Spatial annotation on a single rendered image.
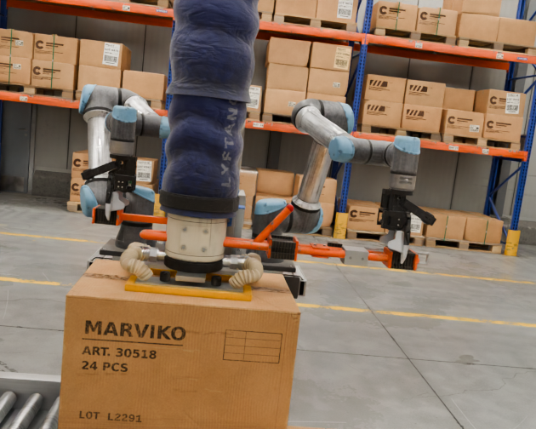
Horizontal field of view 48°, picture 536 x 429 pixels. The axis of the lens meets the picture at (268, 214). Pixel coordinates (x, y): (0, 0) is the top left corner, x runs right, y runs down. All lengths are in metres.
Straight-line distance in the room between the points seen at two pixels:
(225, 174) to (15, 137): 9.12
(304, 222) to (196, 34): 0.95
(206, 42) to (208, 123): 0.20
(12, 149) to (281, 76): 4.59
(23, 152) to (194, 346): 9.17
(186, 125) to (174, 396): 0.71
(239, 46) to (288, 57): 7.32
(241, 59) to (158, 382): 0.87
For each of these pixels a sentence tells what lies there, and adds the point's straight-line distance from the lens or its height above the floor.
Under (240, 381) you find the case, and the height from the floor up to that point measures 0.87.
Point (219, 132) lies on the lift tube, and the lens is 1.61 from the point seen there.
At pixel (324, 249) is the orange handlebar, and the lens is 1.73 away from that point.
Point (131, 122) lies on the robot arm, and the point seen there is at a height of 1.51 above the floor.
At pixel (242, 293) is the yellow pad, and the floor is 1.09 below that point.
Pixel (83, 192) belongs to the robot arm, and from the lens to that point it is 2.24.
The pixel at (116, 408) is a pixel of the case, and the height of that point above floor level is 0.78.
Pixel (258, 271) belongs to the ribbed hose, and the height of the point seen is 1.15.
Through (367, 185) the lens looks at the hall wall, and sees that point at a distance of 10.51.
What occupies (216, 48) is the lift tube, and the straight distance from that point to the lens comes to 1.60.
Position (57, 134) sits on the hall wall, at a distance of 10.51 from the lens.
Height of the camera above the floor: 1.54
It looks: 8 degrees down
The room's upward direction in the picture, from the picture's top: 7 degrees clockwise
